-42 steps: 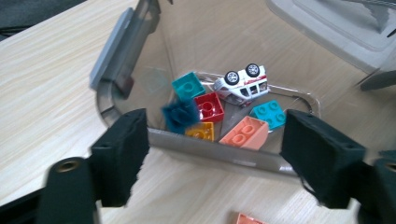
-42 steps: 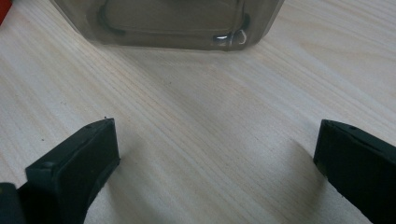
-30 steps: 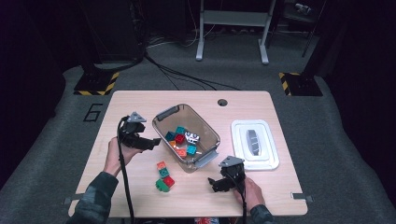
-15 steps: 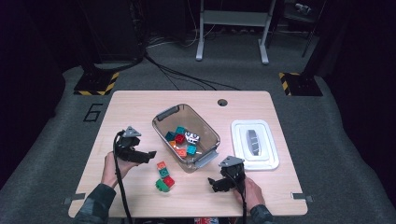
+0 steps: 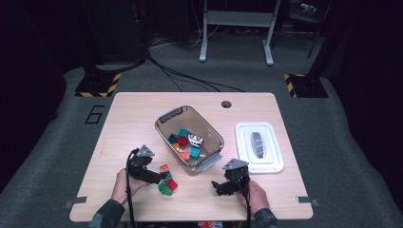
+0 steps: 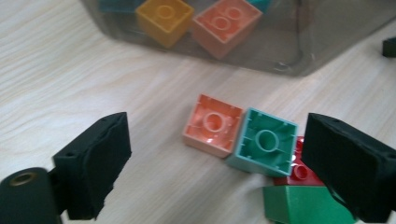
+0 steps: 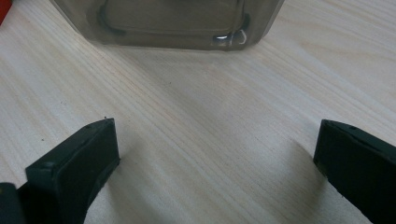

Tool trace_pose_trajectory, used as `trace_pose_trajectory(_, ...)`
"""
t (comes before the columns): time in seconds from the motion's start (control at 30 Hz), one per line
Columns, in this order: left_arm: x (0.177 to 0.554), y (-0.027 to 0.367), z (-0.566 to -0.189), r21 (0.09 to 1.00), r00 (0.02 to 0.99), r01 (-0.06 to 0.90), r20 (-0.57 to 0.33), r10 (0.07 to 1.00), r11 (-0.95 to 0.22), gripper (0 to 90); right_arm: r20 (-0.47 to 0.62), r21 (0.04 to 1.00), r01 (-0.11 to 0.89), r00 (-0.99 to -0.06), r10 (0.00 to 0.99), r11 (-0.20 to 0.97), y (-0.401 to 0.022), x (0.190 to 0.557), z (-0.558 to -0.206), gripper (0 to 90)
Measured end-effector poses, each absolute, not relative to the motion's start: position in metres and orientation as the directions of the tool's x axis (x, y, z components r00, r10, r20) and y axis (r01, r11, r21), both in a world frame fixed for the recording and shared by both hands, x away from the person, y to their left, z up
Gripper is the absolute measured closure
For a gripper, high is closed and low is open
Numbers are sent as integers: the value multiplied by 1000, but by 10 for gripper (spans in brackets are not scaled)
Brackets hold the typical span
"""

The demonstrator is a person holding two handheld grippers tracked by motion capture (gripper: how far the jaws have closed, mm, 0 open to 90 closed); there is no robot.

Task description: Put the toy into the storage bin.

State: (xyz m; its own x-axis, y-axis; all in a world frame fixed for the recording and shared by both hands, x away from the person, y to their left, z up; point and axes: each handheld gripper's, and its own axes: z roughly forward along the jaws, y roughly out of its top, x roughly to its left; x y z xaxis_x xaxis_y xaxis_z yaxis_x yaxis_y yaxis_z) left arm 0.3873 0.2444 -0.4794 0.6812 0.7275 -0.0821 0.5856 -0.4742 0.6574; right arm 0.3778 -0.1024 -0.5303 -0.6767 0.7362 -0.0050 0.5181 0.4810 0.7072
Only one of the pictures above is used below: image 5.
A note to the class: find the dark green toy block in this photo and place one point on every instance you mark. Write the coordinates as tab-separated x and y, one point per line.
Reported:
169	176

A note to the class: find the gray device on shelf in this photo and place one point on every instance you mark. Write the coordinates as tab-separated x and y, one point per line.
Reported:
309	8

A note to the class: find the gray table bracket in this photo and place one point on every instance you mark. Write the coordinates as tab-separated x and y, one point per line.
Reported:
307	200
76	201

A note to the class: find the black yellow striped base plate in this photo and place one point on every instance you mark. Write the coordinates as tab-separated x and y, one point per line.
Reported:
309	87
95	86

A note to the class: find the black equipment cabinet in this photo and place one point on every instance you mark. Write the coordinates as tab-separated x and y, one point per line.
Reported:
117	31

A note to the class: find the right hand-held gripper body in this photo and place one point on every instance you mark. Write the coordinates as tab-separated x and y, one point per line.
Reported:
237	180

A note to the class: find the white metal desk frame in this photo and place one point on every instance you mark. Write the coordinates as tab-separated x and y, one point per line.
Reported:
237	18

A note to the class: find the black stand post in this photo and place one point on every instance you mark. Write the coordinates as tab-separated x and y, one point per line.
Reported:
316	68
92	68

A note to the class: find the cyan toy block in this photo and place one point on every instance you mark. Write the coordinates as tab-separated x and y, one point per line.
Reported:
195	152

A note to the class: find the red toy block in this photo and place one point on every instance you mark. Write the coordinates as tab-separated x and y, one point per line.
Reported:
182	141
172	185

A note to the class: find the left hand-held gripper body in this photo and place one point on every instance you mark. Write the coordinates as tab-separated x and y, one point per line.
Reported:
139	166

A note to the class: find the long orange toy block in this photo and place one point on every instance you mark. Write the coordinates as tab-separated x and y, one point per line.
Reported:
184	155

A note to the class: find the clear brown storage box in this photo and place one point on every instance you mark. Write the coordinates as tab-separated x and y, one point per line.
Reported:
206	123

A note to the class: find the small orange toy block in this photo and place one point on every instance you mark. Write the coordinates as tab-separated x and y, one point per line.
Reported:
175	146

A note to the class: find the bright green toy block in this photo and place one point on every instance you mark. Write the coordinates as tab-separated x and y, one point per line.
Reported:
163	189

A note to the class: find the red patterned cloth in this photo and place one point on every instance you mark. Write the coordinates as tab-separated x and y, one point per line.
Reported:
210	225

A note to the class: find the person's right hand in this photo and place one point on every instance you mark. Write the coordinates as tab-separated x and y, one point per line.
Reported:
259	199

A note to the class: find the person's left hand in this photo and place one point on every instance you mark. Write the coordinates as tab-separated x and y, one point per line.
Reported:
120	188

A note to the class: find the white box lid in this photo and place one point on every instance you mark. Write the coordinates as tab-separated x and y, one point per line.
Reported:
274	148

